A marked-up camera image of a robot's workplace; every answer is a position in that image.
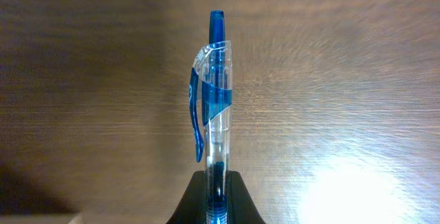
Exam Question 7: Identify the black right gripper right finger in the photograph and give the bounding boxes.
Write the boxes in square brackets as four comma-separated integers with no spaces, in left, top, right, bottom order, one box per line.
[227,171,265,224]

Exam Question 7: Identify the blue ballpoint pen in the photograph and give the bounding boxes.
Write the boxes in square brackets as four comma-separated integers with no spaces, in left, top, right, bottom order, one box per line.
[188,10,232,223]

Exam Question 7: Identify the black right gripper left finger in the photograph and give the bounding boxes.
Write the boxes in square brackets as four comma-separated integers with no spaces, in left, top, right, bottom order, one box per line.
[166,170,206,224]

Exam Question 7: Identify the brown cardboard box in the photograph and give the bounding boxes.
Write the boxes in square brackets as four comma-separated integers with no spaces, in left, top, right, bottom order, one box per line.
[1,214,85,224]

